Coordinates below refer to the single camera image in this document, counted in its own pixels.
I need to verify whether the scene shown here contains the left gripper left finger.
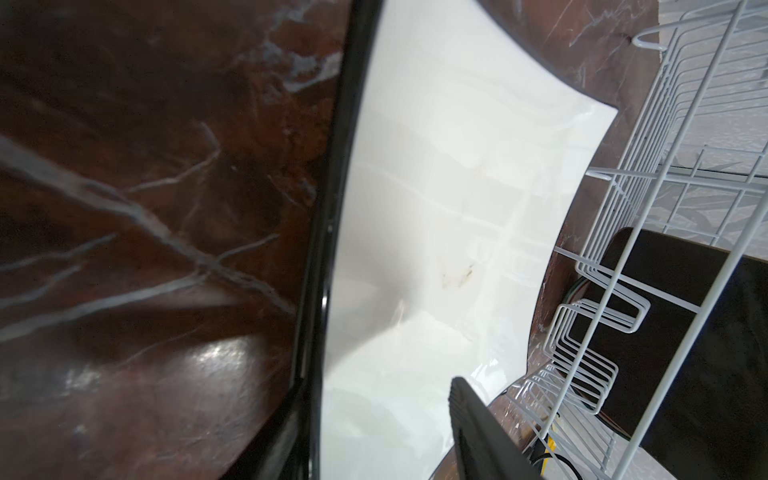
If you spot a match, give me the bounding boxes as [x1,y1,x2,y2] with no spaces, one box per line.
[223,1,383,479]

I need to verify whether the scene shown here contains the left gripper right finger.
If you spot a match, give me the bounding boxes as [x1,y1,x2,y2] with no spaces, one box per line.
[449,377,540,480]

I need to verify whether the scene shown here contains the black square plate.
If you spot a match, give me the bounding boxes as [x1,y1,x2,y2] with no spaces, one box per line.
[590,231,767,479]

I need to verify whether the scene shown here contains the white wire dish rack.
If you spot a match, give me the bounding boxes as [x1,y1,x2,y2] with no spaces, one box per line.
[515,1,767,479]

